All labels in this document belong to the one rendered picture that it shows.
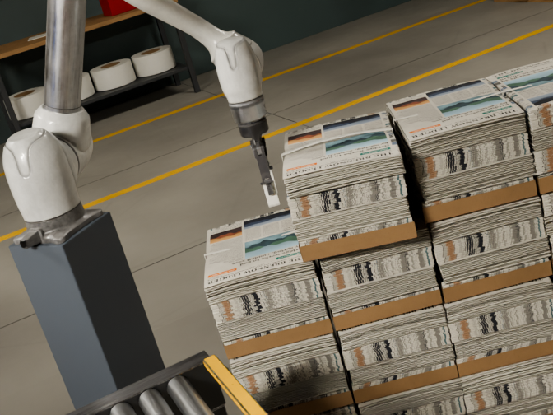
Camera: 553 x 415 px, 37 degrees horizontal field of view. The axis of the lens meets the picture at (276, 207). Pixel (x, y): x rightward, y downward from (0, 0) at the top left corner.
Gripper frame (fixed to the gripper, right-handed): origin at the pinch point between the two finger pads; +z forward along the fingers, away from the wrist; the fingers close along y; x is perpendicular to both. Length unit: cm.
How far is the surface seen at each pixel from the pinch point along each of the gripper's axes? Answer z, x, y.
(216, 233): 13.0, 18.6, 13.1
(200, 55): 77, 57, 671
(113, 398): 16, 42, -56
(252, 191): 96, 21, 273
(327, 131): -10.3, -18.6, 5.4
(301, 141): -10.2, -11.2, 3.2
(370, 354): 44, -15, -19
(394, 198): 1.3, -28.8, -23.6
